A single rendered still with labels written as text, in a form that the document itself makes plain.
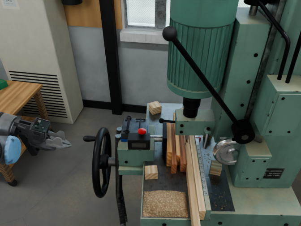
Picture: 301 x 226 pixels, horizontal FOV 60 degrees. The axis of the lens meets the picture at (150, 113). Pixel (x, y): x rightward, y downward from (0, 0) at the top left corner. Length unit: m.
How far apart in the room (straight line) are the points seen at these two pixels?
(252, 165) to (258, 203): 0.26
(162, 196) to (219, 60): 0.44
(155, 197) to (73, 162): 1.48
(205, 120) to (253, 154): 0.20
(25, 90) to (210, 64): 1.73
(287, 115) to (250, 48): 0.20
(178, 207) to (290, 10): 0.61
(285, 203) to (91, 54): 1.92
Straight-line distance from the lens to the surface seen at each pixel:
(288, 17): 0.72
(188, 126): 0.93
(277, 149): 0.97
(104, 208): 1.96
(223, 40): 0.74
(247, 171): 0.87
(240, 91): 0.82
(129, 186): 2.04
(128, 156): 0.98
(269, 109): 0.74
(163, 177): 0.95
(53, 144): 1.06
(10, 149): 0.93
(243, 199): 1.07
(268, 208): 1.08
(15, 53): 2.42
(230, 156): 0.90
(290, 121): 0.78
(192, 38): 0.70
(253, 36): 0.75
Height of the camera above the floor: 1.65
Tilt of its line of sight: 39 degrees down
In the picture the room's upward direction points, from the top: straight up
